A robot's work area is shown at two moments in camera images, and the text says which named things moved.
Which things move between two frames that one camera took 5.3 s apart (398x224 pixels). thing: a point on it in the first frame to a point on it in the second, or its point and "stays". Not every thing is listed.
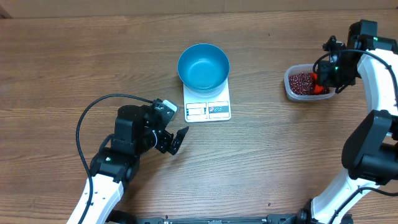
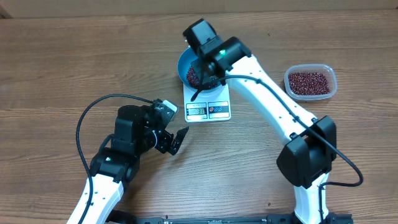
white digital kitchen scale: (207, 107) stays
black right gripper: (324, 80) to (206, 76)
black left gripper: (163, 144) stays
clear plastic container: (299, 84) stays
